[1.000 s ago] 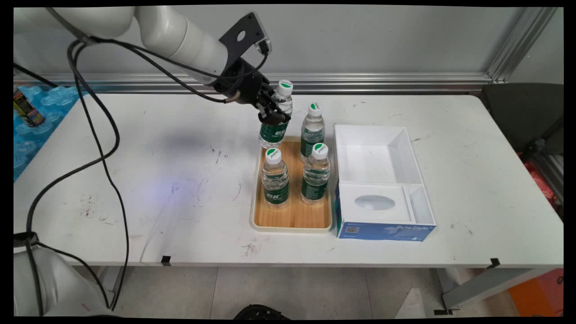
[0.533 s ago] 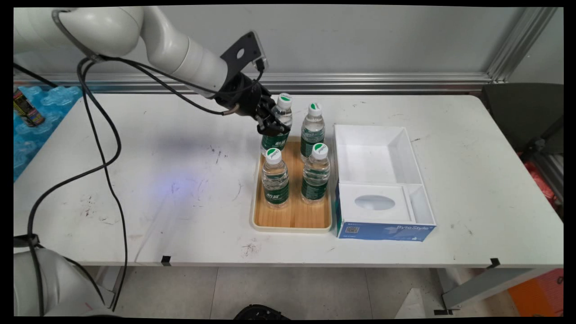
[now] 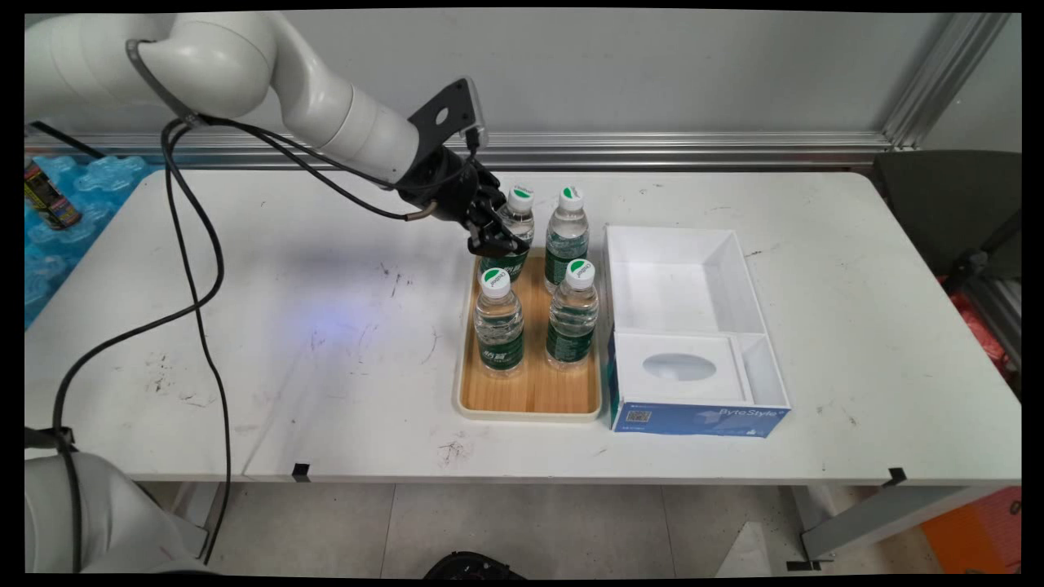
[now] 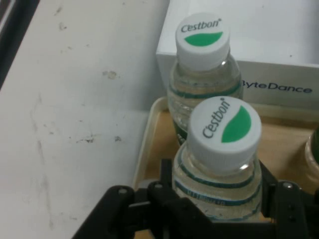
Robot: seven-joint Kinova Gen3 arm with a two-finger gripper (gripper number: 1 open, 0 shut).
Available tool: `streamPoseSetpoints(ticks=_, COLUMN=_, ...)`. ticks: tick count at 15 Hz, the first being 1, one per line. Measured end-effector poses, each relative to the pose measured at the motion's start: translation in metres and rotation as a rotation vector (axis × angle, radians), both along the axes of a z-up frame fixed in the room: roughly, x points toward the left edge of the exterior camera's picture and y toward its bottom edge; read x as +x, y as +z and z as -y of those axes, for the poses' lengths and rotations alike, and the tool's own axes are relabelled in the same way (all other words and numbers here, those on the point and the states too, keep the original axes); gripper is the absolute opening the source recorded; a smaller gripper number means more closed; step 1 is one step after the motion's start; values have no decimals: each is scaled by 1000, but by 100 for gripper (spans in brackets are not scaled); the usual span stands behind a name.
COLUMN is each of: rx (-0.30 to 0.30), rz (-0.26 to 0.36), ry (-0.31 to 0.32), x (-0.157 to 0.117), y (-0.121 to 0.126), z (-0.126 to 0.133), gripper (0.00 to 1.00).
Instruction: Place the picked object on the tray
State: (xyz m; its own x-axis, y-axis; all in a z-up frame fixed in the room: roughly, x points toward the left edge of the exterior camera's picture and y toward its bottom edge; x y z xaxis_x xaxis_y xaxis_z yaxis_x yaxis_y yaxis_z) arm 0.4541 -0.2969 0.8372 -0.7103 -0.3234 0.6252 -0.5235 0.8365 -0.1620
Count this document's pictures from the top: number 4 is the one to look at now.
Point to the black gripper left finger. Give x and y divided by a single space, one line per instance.
149 214

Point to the wooden tray cream rim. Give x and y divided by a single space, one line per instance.
281 139

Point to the water bottle green label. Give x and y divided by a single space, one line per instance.
312 154
224 134
202 39

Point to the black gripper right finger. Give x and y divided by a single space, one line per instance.
294 214

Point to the long aluminium frame rail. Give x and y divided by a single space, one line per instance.
10 30

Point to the blue and white cardboard box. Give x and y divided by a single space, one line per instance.
261 32

